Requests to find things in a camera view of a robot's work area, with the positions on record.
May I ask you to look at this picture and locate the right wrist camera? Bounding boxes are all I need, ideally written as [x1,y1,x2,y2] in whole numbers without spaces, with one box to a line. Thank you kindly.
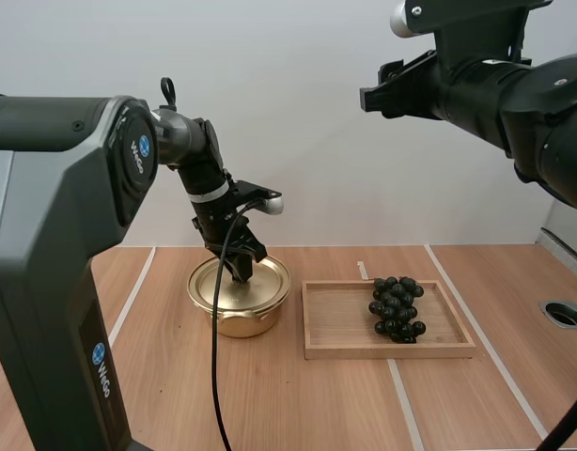
[390,0,555,71]

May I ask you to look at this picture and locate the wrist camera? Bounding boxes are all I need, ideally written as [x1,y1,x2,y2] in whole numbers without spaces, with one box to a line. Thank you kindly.
[229,179,286,217]
[390,0,555,71]

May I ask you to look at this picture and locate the bunch of dark toy grapes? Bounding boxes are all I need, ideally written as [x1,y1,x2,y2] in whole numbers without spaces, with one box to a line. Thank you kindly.
[367,275,429,345]

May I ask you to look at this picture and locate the gold-coloured pot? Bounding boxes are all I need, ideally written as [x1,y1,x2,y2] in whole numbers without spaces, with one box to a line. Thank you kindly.
[187,256,293,339]

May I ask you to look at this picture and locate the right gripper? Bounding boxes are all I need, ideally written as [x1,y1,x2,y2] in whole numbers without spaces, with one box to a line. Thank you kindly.
[359,49,509,152]

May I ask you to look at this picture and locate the black cable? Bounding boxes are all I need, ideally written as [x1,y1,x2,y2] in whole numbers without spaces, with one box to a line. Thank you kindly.
[210,199,267,451]
[535,393,577,451]

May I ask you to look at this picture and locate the gold lid with black knob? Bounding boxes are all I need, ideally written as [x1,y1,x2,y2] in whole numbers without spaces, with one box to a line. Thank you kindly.
[188,257,292,314]

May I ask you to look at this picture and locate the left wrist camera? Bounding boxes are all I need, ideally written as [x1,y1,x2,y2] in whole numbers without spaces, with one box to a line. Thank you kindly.
[229,179,286,217]

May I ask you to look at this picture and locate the shallow wooden tray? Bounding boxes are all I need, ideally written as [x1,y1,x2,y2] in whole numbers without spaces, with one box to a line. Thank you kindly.
[301,279,477,362]

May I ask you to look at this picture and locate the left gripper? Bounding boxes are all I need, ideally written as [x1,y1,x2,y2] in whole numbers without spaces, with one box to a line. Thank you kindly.
[191,190,270,286]

